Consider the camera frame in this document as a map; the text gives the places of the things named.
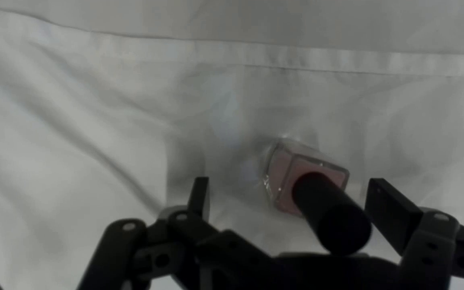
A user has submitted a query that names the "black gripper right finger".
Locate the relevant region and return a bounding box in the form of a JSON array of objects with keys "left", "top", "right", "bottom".
[{"left": 364, "top": 177, "right": 464, "bottom": 290}]

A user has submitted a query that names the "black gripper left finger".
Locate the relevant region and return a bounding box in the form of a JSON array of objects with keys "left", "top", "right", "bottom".
[{"left": 77, "top": 176, "right": 233, "bottom": 290}]

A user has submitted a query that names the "black nail polish bottle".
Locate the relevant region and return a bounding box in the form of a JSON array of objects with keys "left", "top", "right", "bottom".
[{"left": 261, "top": 137, "right": 373, "bottom": 258}]

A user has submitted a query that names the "white tablecloth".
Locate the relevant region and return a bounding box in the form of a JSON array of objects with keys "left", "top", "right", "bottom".
[{"left": 0, "top": 0, "right": 464, "bottom": 290}]

